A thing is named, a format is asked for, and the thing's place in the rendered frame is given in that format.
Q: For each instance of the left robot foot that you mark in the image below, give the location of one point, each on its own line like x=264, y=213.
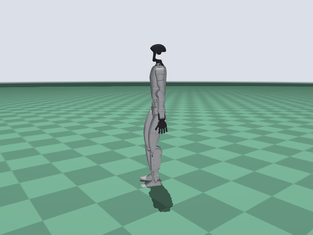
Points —
x=150, y=184

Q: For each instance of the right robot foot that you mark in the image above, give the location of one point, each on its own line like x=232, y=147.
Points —
x=148, y=177

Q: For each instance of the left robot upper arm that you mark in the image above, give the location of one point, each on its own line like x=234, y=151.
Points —
x=159, y=73

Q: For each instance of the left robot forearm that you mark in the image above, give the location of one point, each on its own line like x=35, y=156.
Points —
x=160, y=104

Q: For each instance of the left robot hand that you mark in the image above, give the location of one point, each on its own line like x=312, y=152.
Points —
x=162, y=125

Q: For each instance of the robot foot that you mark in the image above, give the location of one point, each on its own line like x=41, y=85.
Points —
x=150, y=184
x=148, y=177

